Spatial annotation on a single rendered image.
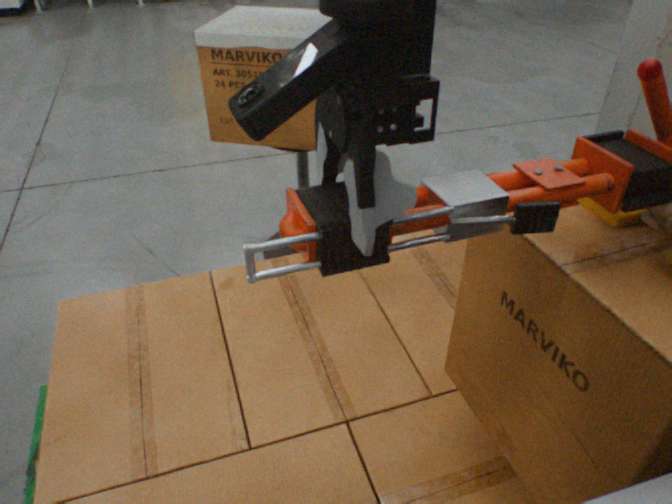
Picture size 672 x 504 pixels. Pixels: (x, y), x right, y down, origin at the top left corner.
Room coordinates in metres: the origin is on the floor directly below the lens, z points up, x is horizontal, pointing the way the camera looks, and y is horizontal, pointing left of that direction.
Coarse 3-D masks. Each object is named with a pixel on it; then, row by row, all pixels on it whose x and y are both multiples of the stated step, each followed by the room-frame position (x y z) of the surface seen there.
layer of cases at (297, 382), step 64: (448, 256) 1.25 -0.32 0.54; (64, 320) 0.98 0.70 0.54; (128, 320) 0.98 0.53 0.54; (192, 320) 0.98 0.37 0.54; (256, 320) 0.98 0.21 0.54; (320, 320) 0.98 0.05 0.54; (384, 320) 0.98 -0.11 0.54; (448, 320) 0.98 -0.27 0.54; (64, 384) 0.78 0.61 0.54; (128, 384) 0.78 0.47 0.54; (192, 384) 0.78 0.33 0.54; (256, 384) 0.78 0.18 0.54; (320, 384) 0.78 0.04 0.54; (384, 384) 0.78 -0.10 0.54; (448, 384) 0.78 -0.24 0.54; (64, 448) 0.62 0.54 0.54; (128, 448) 0.62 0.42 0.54; (192, 448) 0.62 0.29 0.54; (256, 448) 0.62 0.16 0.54; (320, 448) 0.62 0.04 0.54; (384, 448) 0.62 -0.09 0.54; (448, 448) 0.62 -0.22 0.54
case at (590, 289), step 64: (512, 256) 0.61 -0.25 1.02; (576, 256) 0.55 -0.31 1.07; (640, 256) 0.55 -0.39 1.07; (512, 320) 0.58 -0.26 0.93; (576, 320) 0.48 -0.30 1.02; (640, 320) 0.43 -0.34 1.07; (512, 384) 0.55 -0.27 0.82; (576, 384) 0.45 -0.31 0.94; (640, 384) 0.38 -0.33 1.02; (512, 448) 0.51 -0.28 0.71; (576, 448) 0.42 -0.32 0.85; (640, 448) 0.35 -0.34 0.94
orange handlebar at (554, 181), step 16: (544, 160) 0.54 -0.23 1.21; (576, 160) 0.55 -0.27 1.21; (496, 176) 0.51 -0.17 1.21; (512, 176) 0.52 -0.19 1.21; (528, 176) 0.51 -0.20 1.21; (544, 176) 0.50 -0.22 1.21; (560, 176) 0.50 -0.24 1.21; (576, 176) 0.51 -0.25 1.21; (592, 176) 0.51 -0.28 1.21; (608, 176) 0.51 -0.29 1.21; (512, 192) 0.48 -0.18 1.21; (528, 192) 0.48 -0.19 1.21; (544, 192) 0.48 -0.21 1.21; (560, 192) 0.49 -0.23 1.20; (576, 192) 0.49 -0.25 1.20; (592, 192) 0.50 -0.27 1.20; (608, 192) 0.51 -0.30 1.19; (432, 208) 0.44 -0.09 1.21; (512, 208) 0.46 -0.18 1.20; (560, 208) 0.49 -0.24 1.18; (288, 224) 0.41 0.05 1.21; (400, 224) 0.42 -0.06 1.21; (416, 224) 0.43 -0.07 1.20; (432, 224) 0.43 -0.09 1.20
